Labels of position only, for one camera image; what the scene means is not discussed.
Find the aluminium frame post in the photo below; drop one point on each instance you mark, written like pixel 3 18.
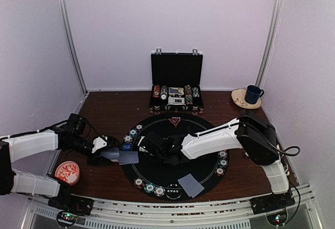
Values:
pixel 71 45
pixel 269 45

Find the round black poker mat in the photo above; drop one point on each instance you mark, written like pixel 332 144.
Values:
pixel 161 175

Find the blue card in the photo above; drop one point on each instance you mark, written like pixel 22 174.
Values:
pixel 193 188
pixel 182 181
pixel 128 157

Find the multicolour chip row in case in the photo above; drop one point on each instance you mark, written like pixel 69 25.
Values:
pixel 188 95

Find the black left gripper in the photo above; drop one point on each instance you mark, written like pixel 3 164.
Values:
pixel 99 160

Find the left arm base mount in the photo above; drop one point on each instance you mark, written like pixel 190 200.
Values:
pixel 71 211

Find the blue small blind button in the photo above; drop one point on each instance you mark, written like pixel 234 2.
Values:
pixel 126 147

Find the purple green chip row in case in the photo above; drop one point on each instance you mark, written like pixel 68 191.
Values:
pixel 195 92

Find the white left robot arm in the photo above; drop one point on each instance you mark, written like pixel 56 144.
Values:
pixel 73 134

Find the clear round dealer button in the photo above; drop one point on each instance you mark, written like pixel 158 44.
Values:
pixel 173 191

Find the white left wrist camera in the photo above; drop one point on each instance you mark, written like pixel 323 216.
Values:
pixel 98 143

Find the green chips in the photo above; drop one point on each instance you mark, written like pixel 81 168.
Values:
pixel 223 163
pixel 149 188
pixel 133 133

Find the left aluminium frame post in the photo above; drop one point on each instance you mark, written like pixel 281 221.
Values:
pixel 71 45

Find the red white round coaster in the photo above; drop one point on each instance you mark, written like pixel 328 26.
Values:
pixel 69 172

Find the black poker chip case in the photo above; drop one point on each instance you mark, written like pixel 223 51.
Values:
pixel 175 69

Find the red chip row in case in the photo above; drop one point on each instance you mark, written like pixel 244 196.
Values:
pixel 156 91

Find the dark blue mug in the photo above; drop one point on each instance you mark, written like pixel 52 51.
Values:
pixel 253 93

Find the right aluminium frame post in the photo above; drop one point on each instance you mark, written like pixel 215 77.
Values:
pixel 269 45

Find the red triangle all-in marker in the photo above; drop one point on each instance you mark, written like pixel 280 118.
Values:
pixel 175 121

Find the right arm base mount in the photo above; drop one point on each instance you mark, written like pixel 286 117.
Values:
pixel 275 207

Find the beige ceramic plate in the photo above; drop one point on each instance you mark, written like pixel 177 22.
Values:
pixel 238 97

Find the white blue chips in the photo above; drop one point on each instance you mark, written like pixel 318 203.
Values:
pixel 159 191
pixel 223 154
pixel 128 139

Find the front aluminium rail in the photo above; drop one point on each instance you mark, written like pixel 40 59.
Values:
pixel 233 213

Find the white card box in case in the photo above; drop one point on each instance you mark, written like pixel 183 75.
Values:
pixel 176 100

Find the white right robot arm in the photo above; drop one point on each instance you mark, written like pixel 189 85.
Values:
pixel 249 132

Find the blue playing card deck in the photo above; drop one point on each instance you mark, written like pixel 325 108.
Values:
pixel 111 154

